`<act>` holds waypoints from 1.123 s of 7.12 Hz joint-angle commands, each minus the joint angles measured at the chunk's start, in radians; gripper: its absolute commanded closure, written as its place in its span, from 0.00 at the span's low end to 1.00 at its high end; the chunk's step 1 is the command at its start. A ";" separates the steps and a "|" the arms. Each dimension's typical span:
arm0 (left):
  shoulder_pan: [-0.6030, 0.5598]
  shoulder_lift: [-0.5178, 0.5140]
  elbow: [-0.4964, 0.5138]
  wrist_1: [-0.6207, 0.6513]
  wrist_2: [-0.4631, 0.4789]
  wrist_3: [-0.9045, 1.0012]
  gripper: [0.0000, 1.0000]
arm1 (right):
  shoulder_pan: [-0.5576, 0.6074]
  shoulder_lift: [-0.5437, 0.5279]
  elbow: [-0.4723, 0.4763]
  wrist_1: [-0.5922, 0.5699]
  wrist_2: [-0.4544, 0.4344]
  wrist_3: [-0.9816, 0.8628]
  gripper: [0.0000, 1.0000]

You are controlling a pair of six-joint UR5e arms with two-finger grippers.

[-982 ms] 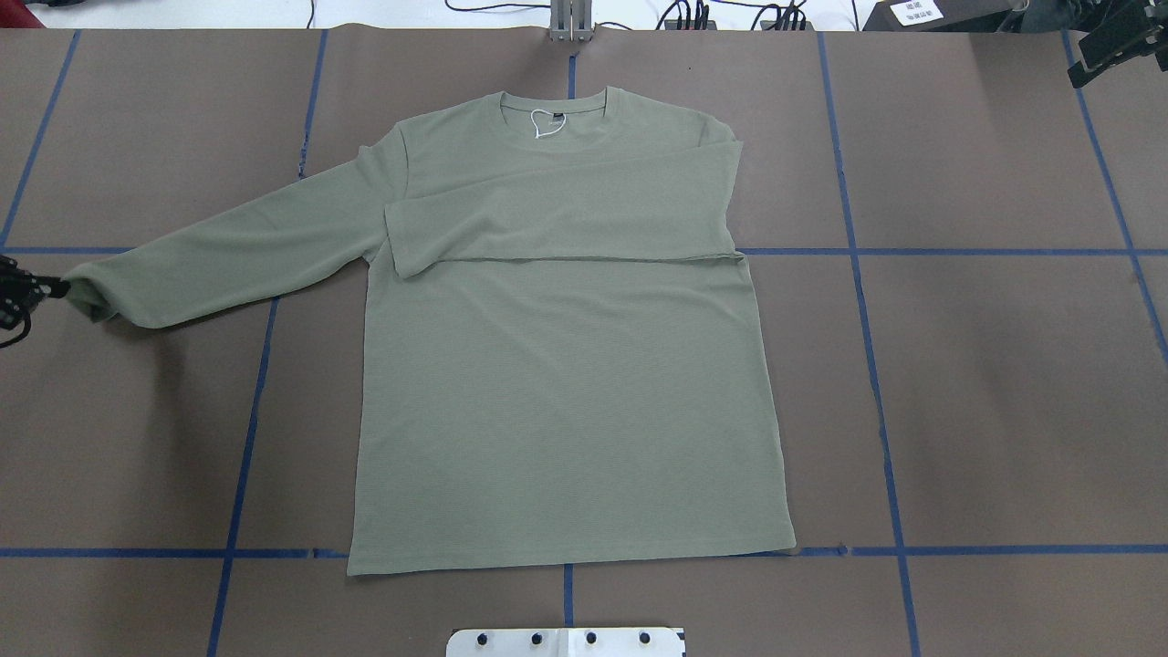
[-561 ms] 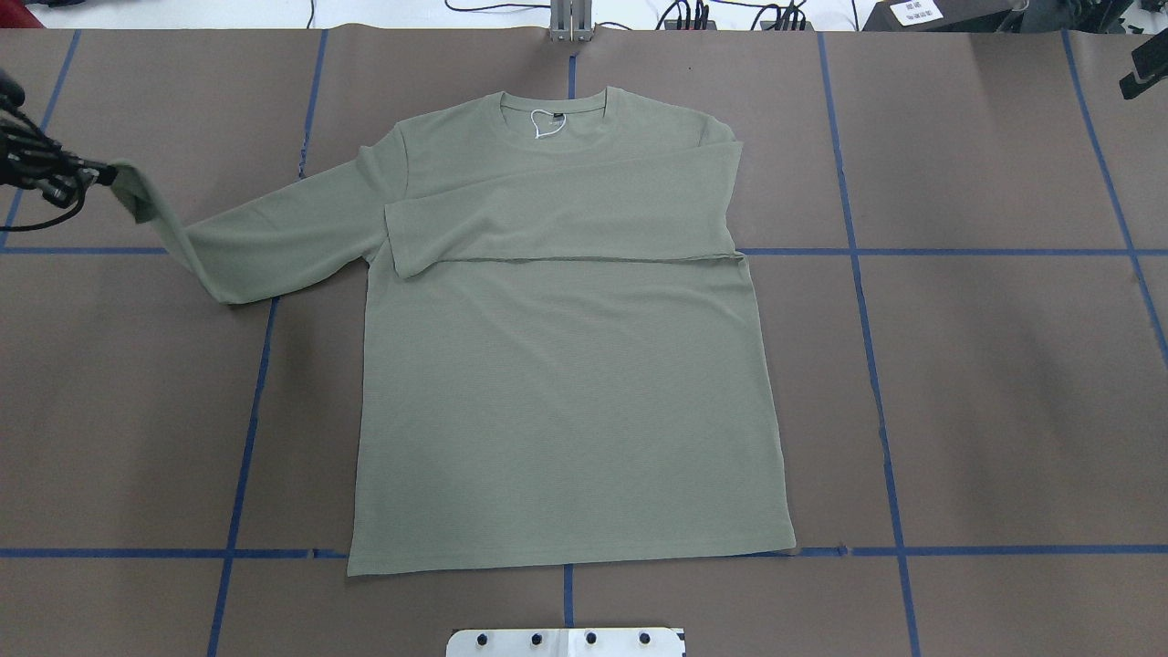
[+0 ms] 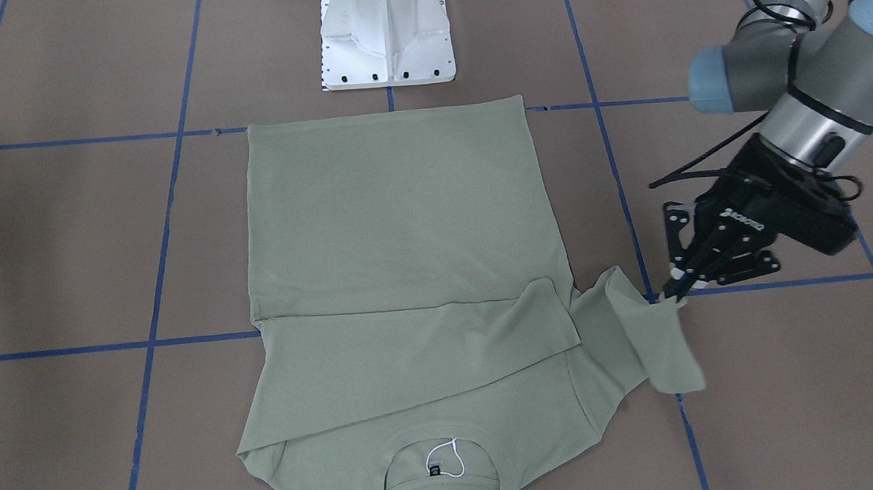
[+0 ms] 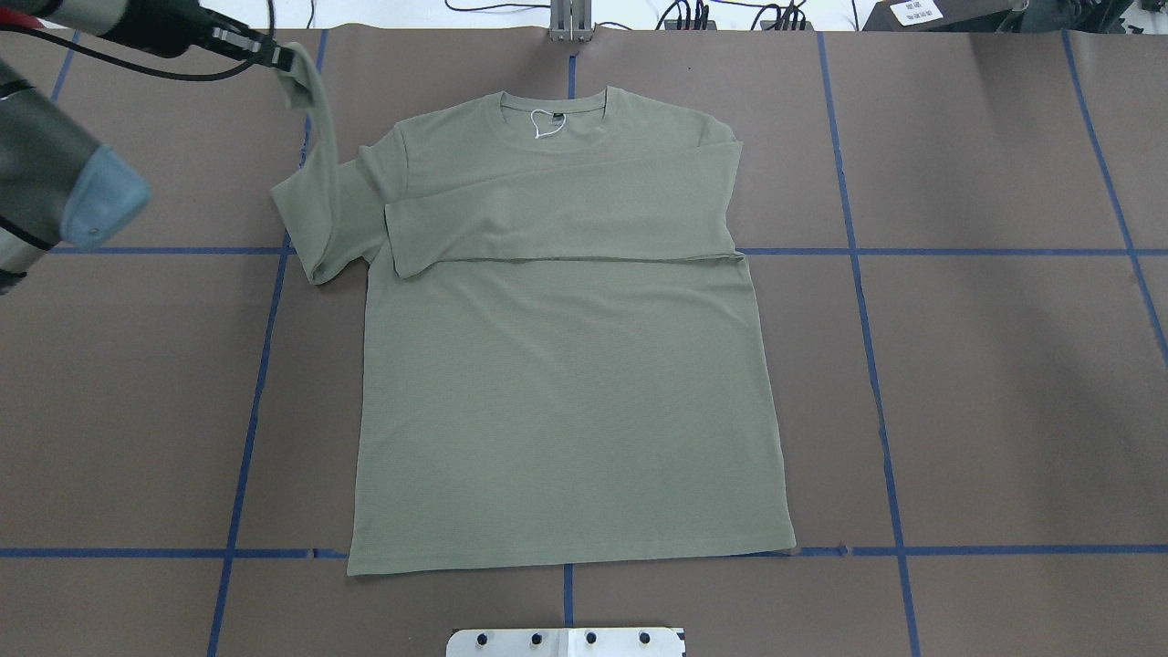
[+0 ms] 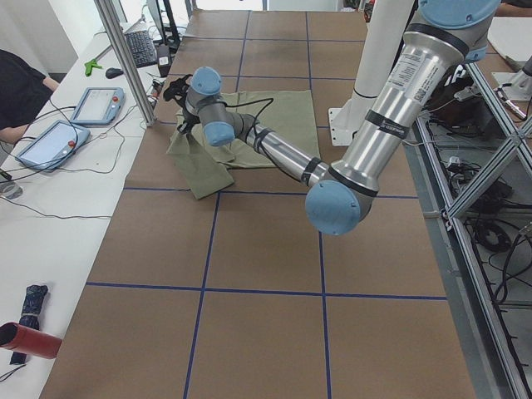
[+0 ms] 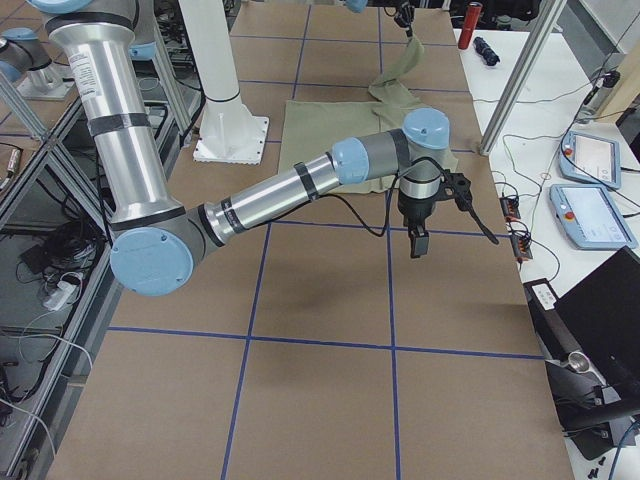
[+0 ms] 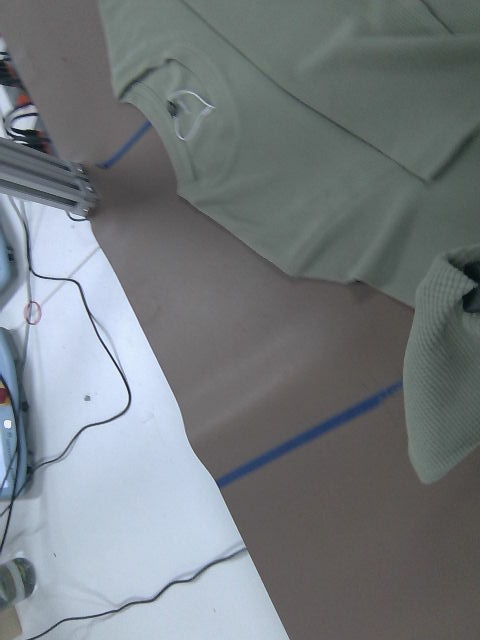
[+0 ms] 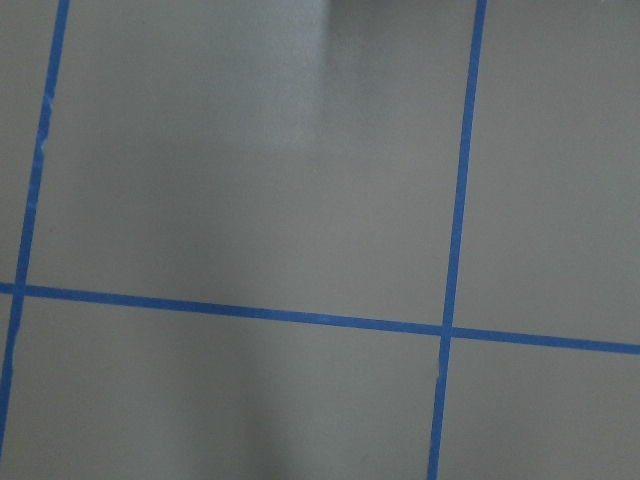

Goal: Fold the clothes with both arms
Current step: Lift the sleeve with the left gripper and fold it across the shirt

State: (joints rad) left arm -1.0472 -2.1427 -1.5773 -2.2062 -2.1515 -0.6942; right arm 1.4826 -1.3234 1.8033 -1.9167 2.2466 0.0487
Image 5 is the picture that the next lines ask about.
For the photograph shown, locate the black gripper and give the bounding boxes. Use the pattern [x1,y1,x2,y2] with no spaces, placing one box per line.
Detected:
[178,101,198,133]

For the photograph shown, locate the green long-sleeve shirt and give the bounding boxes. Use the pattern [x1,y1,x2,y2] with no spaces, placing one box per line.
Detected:
[166,90,320,200]

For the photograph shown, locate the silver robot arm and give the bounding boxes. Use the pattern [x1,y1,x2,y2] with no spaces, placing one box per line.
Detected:
[164,1,499,235]

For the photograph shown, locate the black power adapter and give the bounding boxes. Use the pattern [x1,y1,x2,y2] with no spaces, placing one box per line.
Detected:
[156,44,171,77]

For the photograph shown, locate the far blue teach pendant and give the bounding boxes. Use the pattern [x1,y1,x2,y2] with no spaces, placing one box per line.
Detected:
[70,87,125,127]

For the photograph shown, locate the blue teach pendant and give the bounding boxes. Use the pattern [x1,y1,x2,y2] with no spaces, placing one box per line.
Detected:
[15,121,91,170]
[70,87,125,127]

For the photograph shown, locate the black computer mouse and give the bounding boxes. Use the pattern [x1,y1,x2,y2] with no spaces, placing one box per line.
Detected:
[105,67,124,79]

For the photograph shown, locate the black keyboard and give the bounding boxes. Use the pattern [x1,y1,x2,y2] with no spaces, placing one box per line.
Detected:
[125,30,157,67]

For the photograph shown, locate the green plastic clamp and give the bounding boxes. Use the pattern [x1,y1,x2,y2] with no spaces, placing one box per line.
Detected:
[84,58,102,76]

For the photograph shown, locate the near blue teach pendant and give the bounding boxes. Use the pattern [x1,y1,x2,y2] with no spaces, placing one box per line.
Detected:
[15,121,91,170]

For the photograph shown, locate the person in black shirt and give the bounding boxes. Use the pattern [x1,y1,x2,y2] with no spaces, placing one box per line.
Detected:
[1,50,59,145]

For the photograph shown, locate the folded dark blue umbrella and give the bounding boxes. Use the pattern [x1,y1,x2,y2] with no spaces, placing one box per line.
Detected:
[10,284,48,365]

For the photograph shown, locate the red cylindrical bottle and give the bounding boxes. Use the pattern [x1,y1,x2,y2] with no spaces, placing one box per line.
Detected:
[1,323,62,359]

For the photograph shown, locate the aluminium frame post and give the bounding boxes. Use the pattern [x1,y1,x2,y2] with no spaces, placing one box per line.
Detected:
[94,0,155,126]

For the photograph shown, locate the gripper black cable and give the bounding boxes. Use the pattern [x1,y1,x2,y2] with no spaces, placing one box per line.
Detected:
[219,97,275,146]

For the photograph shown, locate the aluminium side frame rail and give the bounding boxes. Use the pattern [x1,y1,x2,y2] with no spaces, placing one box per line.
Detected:
[411,62,532,399]

